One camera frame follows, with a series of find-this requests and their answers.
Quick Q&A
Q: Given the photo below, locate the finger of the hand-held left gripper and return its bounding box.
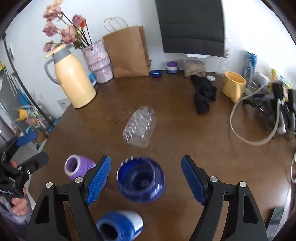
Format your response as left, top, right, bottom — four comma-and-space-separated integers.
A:
15, 152, 50, 178
0, 132, 39, 158

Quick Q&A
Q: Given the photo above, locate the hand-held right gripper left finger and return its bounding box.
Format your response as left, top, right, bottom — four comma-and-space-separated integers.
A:
25, 155, 112, 241

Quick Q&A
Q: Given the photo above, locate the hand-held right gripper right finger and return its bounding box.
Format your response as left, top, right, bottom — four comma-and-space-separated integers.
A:
181, 155, 266, 241

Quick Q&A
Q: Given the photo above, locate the dark blue cup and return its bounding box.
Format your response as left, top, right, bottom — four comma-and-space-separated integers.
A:
116, 157, 166, 204

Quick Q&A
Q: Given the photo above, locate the yellow cup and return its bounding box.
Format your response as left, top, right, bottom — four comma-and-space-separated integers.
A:
222, 71, 247, 103

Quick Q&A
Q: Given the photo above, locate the person's left hand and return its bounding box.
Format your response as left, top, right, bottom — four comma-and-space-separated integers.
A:
9, 159, 30, 216

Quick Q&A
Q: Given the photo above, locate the purple bottle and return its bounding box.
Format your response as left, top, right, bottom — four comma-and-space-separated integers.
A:
64, 155, 108, 186

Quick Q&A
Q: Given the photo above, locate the pile of colourful toys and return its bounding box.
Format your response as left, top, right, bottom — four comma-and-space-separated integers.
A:
13, 90, 58, 144

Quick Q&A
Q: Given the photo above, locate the blue and white bottle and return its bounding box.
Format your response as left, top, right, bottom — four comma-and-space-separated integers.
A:
96, 210, 144, 241

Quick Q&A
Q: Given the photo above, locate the black metal stand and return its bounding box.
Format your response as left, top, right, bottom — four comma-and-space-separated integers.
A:
0, 32, 56, 137

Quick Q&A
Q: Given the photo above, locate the clear plastic bottle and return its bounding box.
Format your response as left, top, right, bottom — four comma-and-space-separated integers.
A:
122, 106, 156, 149

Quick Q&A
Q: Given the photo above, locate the yellow thermos jug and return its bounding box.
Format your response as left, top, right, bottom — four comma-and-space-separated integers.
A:
44, 44, 97, 109

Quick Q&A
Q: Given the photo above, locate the black cloth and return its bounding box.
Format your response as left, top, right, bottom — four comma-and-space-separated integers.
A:
190, 75, 218, 115

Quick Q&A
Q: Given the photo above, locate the small blue box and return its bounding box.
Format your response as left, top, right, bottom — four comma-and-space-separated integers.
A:
87, 71, 97, 87

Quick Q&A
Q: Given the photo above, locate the black device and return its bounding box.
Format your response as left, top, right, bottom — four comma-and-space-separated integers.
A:
243, 82, 296, 139

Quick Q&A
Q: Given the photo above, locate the pink patterned vase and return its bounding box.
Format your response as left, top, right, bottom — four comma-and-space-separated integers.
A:
81, 40, 114, 83

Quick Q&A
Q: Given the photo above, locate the glass jar of grains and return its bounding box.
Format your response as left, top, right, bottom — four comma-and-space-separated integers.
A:
184, 54, 206, 78

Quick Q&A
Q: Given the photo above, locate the purple and white jar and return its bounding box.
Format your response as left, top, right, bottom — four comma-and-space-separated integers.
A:
166, 61, 180, 74

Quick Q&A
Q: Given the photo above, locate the dried pink flower bouquet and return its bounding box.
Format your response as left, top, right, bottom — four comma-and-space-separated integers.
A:
42, 0, 93, 53

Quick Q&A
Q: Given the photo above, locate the clear glass container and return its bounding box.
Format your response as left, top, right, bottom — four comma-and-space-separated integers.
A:
245, 70, 270, 95

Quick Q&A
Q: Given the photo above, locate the blue packet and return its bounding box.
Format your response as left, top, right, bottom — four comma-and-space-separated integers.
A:
244, 51, 258, 79

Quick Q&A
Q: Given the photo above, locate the brown paper bag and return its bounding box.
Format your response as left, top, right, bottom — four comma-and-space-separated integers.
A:
103, 17, 152, 78

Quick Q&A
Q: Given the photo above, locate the yellow green packet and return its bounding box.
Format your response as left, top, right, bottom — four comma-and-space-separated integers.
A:
270, 68, 292, 90

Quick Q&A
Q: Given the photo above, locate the black hanging fabric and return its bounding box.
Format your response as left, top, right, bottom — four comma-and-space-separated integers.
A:
154, 0, 226, 58

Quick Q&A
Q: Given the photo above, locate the white wall socket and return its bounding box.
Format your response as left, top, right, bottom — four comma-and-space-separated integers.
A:
57, 98, 71, 112

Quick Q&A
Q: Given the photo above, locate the beige cable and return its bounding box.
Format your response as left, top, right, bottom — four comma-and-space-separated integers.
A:
230, 87, 281, 146

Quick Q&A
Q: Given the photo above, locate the white cable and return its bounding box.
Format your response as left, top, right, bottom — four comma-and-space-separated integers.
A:
290, 151, 296, 183

